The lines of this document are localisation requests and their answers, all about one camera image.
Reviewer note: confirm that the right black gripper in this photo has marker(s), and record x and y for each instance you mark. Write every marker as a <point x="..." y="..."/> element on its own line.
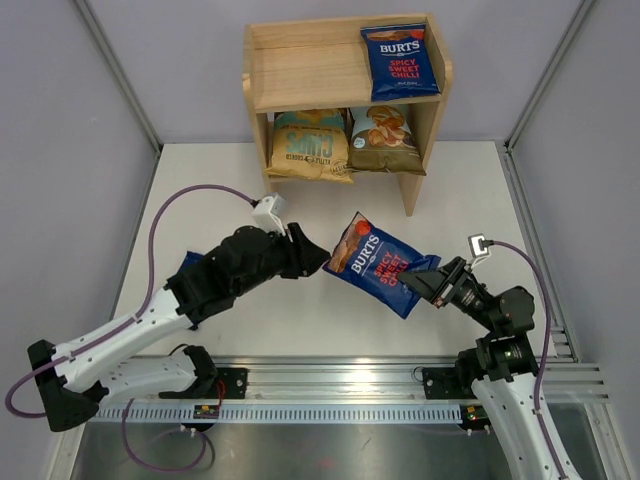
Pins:
<point x="439" y="285"/>

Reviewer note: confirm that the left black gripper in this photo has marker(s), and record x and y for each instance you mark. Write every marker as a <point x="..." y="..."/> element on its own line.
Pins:
<point x="312" y="256"/>

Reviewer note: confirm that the blue Burts bag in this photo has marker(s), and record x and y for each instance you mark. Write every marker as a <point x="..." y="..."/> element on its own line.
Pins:
<point x="191" y="259"/>
<point x="371" y="259"/>
<point x="398" y="61"/>

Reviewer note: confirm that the yellow kettle chips bag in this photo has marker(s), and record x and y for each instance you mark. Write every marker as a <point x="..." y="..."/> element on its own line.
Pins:
<point x="311" y="145"/>

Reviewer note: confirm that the light blue cassava chips bag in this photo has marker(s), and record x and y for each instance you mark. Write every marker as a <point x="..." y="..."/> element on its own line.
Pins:
<point x="382" y="141"/>

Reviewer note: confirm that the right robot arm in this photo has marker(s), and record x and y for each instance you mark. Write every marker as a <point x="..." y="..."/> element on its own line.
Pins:
<point x="501" y="371"/>

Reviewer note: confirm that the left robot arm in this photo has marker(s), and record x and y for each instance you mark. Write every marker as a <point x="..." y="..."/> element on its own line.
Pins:
<point x="77" y="378"/>

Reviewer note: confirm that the wooden two-tier shelf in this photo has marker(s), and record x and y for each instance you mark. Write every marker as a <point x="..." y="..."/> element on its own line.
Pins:
<point x="323" y="64"/>

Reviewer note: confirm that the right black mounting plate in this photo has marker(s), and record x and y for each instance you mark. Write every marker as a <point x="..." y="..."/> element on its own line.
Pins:
<point x="444" y="384"/>

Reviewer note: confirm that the black mounting plate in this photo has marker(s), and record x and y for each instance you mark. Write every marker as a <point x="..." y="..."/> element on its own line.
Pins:
<point x="444" y="384"/>
<point x="231" y="382"/>

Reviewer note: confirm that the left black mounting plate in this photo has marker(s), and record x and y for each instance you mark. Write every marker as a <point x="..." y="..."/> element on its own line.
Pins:
<point x="231" y="382"/>

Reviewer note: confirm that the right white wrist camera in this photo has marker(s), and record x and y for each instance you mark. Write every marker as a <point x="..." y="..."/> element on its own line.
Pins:
<point x="479" y="248"/>

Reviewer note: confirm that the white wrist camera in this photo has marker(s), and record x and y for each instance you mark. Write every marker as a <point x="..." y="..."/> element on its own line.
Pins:
<point x="479" y="248"/>
<point x="266" y="213"/>

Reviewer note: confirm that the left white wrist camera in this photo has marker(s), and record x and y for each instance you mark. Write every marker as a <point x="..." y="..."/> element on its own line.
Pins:
<point x="266" y="213"/>

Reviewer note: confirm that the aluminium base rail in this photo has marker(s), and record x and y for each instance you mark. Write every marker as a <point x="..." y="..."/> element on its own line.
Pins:
<point x="293" y="379"/>

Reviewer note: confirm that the white slotted cable duct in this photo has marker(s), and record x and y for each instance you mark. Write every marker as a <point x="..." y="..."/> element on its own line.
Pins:
<point x="230" y="412"/>

